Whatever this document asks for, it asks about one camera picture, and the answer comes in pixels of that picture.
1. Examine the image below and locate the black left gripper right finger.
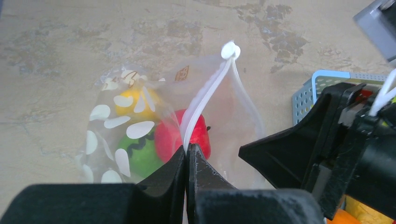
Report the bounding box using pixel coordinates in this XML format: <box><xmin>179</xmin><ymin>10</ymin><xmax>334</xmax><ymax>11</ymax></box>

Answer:
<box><xmin>185</xmin><ymin>144</ymin><xmax>325</xmax><ymax>224</ymax></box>

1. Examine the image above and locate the red apple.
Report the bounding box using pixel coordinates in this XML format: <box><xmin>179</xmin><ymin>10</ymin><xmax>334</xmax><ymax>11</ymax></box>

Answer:
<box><xmin>154</xmin><ymin>115</ymin><xmax>211</xmax><ymax>163</ymax></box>

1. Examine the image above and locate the yellow-orange potato-like fruit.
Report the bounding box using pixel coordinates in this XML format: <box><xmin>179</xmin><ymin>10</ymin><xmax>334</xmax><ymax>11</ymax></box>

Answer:
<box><xmin>345</xmin><ymin>196</ymin><xmax>394</xmax><ymax>224</ymax></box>

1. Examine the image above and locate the orange fruit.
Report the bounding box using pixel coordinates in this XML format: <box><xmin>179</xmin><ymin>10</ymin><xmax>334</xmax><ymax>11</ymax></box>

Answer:
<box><xmin>325</xmin><ymin>209</ymin><xmax>361</xmax><ymax>224</ymax></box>

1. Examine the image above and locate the round yellow lemon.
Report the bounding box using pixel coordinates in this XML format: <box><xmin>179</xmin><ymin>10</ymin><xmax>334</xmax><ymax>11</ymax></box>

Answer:
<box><xmin>113</xmin><ymin>87</ymin><xmax>160</xmax><ymax>121</ymax></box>

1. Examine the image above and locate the green fruit with black stripe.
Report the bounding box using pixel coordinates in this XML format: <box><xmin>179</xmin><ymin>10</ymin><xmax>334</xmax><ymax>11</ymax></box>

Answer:
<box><xmin>115</xmin><ymin>130</ymin><xmax>164</xmax><ymax>179</ymax></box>

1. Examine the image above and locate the clear polka dot zip bag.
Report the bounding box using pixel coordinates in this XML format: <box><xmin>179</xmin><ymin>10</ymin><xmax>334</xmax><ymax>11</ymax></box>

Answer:
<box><xmin>76</xmin><ymin>41</ymin><xmax>267</xmax><ymax>189</ymax></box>

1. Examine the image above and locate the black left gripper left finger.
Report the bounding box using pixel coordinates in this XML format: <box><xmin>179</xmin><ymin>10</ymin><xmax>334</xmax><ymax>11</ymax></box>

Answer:
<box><xmin>0</xmin><ymin>147</ymin><xmax>185</xmax><ymax>224</ymax></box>

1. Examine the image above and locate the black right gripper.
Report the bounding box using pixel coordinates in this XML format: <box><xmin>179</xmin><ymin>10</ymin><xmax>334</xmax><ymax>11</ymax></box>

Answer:
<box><xmin>238</xmin><ymin>83</ymin><xmax>396</xmax><ymax>218</ymax></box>

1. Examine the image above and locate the light blue plastic basket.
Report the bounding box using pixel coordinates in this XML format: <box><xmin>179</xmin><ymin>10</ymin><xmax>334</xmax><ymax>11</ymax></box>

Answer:
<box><xmin>291</xmin><ymin>70</ymin><xmax>387</xmax><ymax>126</ymax></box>

